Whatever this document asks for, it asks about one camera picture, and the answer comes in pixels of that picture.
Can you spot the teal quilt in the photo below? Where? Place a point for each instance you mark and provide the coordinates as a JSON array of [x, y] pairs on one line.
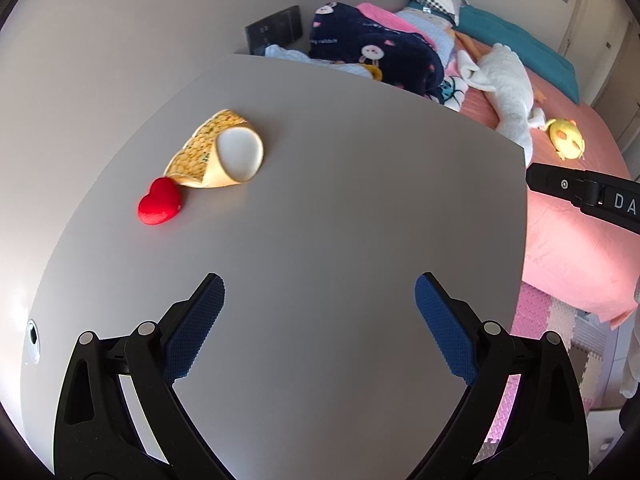
[[510, 35]]

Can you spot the white goose plush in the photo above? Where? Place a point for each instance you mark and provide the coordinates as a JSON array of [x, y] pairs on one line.
[[510, 90]]

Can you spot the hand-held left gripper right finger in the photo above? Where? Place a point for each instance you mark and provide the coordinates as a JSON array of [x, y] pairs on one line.
[[447, 330]]

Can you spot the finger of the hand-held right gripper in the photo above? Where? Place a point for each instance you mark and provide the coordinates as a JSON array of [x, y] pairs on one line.
[[560, 183]]

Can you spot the white cartoon-print cloth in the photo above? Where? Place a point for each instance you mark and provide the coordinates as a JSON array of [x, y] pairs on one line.
[[452, 90]]

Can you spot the light blue folded blanket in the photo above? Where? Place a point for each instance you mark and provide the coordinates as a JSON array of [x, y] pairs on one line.
[[430, 27]]

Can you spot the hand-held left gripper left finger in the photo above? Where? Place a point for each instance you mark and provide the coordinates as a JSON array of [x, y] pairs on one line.
[[195, 330]]

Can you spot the navy rabbit-print blanket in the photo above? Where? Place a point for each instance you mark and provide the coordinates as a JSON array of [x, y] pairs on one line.
[[380, 50]]

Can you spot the foam floor mats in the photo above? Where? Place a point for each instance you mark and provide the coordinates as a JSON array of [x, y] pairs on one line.
[[535, 310]]

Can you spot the pink fleece blanket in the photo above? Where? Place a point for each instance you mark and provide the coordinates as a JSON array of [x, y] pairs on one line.
[[385, 17]]

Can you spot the black wall panel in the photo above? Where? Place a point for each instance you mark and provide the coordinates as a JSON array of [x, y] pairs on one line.
[[272, 30]]

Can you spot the red heart plush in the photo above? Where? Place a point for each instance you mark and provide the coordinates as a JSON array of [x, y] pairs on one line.
[[157, 202]]

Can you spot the yellow patterned plush cup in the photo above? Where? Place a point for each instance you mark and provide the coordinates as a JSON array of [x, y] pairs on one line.
[[200, 150]]

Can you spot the yellow chick plush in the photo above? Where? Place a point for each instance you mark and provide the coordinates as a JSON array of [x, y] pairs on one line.
[[565, 135]]

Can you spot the pink bed sheet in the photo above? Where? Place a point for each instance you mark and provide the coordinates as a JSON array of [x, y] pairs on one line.
[[570, 255]]

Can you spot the light blue cloth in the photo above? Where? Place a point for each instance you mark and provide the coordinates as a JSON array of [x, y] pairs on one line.
[[285, 53]]

